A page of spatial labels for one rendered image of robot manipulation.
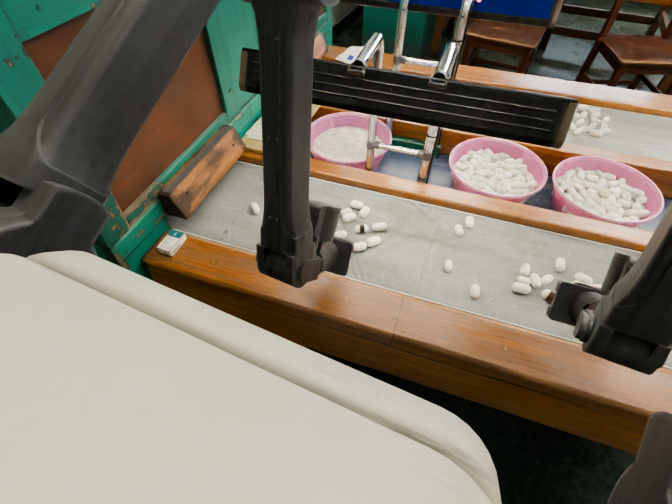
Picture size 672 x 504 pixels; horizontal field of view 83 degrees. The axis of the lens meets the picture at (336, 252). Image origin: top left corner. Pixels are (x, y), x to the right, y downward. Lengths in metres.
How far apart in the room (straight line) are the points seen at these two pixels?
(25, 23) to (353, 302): 0.68
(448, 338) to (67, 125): 0.67
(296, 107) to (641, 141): 1.26
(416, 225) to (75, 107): 0.80
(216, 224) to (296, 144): 0.55
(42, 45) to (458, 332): 0.84
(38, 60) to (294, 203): 0.45
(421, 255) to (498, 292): 0.18
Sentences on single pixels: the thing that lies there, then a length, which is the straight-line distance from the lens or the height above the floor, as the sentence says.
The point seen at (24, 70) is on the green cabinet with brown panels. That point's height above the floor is 1.18.
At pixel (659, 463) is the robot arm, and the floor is 1.26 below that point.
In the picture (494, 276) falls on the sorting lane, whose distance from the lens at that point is 0.93.
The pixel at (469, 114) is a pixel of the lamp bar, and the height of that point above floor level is 1.07.
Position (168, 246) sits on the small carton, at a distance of 0.93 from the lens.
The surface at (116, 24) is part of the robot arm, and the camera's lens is 0.33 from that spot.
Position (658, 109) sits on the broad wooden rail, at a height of 0.76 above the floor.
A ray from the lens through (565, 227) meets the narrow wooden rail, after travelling 1.07.
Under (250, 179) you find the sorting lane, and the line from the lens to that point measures 1.11.
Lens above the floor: 1.43
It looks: 50 degrees down
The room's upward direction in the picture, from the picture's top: straight up
